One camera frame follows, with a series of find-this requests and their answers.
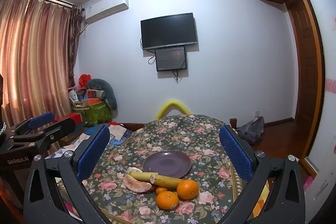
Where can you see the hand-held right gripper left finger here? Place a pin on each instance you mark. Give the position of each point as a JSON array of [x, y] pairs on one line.
[[93, 153]]

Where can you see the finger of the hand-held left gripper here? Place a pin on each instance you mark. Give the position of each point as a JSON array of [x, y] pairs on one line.
[[63, 126], [40, 119]]

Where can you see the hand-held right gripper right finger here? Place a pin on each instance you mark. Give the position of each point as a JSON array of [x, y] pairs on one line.
[[235, 153]]

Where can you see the pale yellow sugarcane piece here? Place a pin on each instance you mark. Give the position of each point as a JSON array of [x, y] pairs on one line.
[[140, 176]]

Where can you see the orange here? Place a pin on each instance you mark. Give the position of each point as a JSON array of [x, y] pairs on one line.
[[187, 189], [167, 201]]

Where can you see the purple plate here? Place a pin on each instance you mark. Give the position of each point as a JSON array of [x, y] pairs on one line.
[[168, 163]]

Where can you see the green-yellow sugarcane piece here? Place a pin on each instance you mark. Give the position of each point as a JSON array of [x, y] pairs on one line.
[[168, 182]]

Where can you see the person's left forearm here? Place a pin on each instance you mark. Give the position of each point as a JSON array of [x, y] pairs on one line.
[[8, 192]]

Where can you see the red and grey box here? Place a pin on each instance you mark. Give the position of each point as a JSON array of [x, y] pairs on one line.
[[71, 117]]

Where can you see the grey bag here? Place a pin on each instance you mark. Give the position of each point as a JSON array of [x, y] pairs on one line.
[[252, 130]]

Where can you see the blue and white quilt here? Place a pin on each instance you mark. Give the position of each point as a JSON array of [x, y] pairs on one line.
[[118, 132]]

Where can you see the orange box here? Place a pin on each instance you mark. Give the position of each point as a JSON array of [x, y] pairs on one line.
[[90, 102]]

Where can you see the red plastic bag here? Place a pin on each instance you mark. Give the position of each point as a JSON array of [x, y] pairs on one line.
[[84, 80]]

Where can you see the floral blanket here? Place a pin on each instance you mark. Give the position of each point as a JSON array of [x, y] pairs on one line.
[[183, 134]]

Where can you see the grey plush toy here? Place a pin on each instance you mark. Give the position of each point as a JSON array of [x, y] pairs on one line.
[[105, 87]]

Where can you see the pink striped curtain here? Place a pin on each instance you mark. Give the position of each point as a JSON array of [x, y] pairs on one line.
[[34, 56]]

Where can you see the small mandarin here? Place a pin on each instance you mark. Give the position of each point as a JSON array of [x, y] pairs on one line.
[[160, 190]]

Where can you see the pink cloth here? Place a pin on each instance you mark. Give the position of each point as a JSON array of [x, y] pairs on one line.
[[308, 183]]

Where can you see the yellow fuzzy hoop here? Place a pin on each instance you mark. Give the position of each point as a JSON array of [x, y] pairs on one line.
[[172, 103]]

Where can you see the small black monitor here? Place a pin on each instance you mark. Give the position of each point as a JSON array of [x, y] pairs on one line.
[[170, 58]]

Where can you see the wooden door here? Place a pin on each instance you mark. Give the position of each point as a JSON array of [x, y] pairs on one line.
[[305, 61]]

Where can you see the white air conditioner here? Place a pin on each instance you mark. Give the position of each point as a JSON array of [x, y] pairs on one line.
[[105, 7]]

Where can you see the wooden bed post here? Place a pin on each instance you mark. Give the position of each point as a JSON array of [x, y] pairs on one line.
[[233, 123]]

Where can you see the white wall socket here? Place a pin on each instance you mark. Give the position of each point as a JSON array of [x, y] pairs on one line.
[[257, 113]]

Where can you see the black wall television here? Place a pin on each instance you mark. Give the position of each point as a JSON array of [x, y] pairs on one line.
[[168, 31]]

